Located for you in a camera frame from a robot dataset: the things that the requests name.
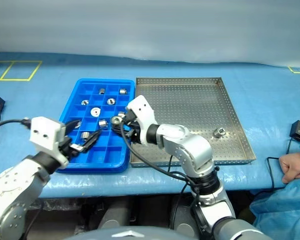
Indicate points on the person's bare hand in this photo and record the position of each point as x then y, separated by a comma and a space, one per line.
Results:
293, 166

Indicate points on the blue plastic table cover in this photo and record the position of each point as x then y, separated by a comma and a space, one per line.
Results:
27, 100

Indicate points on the perforated metal tray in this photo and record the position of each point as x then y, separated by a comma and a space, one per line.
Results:
190, 112

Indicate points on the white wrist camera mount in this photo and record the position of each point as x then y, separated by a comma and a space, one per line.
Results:
142, 110
45, 132

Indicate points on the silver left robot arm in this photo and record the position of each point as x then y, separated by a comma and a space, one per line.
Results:
15, 185

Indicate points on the grey robot torso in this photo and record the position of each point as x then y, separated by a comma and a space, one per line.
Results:
130, 235

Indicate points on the grey rounded cylinder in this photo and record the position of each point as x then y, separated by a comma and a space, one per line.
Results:
182, 217
113, 215

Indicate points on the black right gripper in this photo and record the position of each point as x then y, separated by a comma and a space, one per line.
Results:
134, 132

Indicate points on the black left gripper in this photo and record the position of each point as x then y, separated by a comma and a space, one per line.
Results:
70, 147

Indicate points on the metal nut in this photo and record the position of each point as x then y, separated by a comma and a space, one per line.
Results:
103, 123

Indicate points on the person's light blue coat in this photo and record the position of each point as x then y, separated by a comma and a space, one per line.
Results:
280, 212

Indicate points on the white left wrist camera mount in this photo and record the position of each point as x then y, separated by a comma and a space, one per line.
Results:
45, 132

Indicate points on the blue compartment tray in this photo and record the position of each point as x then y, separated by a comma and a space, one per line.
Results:
110, 155

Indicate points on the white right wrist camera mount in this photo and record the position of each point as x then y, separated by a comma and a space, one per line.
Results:
142, 110

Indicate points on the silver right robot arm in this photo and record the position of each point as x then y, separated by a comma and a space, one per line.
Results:
187, 147

